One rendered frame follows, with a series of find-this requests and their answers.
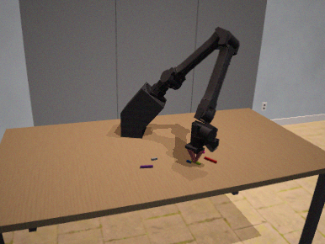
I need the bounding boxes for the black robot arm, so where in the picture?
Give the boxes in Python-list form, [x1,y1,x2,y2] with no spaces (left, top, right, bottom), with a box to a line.
[146,27,239,152]

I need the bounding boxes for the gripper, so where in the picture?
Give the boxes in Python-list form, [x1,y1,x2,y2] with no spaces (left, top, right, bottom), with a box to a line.
[185,134,205,163]

